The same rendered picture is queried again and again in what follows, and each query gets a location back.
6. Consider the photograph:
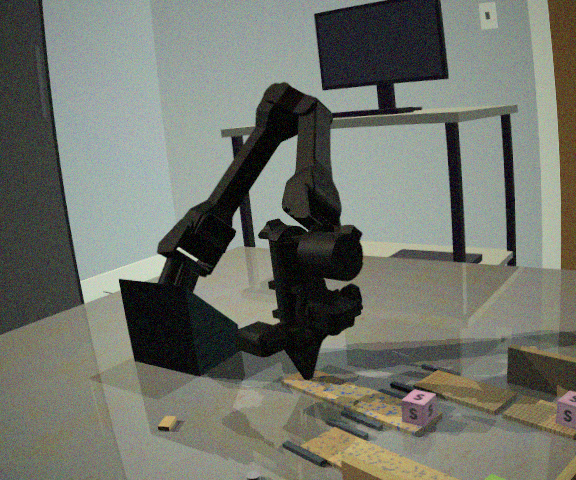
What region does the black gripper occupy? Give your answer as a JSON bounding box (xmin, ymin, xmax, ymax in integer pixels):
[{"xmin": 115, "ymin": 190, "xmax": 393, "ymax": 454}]
[{"xmin": 235, "ymin": 274, "xmax": 328, "ymax": 381}]

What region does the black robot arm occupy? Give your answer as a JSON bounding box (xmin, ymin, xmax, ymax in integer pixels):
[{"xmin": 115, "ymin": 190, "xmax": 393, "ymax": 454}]
[{"xmin": 157, "ymin": 83, "xmax": 363, "ymax": 336}]

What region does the pink cube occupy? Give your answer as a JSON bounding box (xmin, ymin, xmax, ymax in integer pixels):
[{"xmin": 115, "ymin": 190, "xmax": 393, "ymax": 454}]
[{"xmin": 401, "ymin": 389, "xmax": 430, "ymax": 411}]

